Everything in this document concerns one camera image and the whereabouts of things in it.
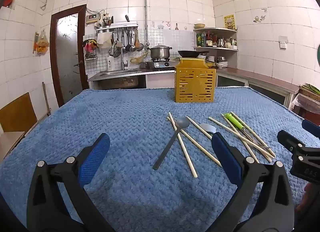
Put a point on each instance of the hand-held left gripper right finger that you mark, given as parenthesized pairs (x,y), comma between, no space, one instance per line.
(226,154)

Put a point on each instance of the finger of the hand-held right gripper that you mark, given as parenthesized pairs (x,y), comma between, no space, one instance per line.
(290,141)
(311,127)

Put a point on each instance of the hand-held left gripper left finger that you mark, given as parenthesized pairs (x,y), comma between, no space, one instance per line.
(96,154)

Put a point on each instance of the wooden chopstick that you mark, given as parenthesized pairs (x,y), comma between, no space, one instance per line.
(260,141)
(185,151)
(237,137)
(252,154)
(197,126)
(200,147)

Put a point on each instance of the silver metal spoon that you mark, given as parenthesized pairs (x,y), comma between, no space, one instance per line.
(208,128)

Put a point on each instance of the yellow perforated utensil holder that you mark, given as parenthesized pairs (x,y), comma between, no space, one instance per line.
(195,84)

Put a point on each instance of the row of hanging kitchen utensils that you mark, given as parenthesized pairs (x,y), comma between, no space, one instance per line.
(128,43)

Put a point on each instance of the person's right hand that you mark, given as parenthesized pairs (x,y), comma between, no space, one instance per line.
(311,197)

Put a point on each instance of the plastic covered crate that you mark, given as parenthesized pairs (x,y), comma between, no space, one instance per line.
(307,99)

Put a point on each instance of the blue textured blanket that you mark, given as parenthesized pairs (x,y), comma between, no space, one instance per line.
(125,127)

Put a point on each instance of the kitchen counter with cabinets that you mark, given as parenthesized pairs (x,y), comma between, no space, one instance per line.
(260,82)

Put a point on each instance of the steel kitchen sink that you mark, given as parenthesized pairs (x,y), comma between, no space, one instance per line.
(117,73)

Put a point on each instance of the wooden board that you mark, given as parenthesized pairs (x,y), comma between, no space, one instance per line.
(17,114)

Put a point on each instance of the stack of white bowls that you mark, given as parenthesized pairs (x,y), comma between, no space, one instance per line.
(221,63)

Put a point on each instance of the metal faucet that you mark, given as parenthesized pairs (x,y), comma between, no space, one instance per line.
(123,59)

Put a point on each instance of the brown framed glass door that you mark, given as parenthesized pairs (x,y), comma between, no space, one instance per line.
(66,59)

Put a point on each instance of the black wok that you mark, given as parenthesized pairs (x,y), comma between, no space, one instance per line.
(191,53)

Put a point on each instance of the steel gas stove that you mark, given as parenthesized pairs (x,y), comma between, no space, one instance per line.
(160,64)

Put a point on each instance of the white hanging towel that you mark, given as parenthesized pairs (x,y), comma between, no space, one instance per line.
(103,39)

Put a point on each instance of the row of bottles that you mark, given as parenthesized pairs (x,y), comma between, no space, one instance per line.
(207,39)

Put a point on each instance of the steel cooking pot with lid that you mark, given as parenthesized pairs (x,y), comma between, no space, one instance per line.
(159,52)

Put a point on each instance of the hanging plastic bag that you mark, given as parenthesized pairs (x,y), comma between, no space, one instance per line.
(42,44)

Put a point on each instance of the white corner shelf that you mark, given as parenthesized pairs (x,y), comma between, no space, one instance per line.
(217,29)

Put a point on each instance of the beige bowl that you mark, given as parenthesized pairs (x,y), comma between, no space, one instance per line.
(199,25)

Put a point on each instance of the utensil cup with tools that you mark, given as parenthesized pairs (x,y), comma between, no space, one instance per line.
(107,21)

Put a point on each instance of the white wall socket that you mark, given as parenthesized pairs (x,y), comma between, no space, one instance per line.
(283,42)

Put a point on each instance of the wall stickers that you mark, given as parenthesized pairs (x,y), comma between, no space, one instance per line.
(258,18)

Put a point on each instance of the metal wall rack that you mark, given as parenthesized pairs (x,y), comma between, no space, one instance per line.
(117,27)

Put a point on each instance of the yellow wall poster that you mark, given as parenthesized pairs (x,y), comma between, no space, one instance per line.
(229,21)

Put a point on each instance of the wall control box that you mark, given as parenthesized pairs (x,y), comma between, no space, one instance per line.
(91,18)

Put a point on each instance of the grey wall pipe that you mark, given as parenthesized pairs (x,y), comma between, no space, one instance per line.
(145,10)

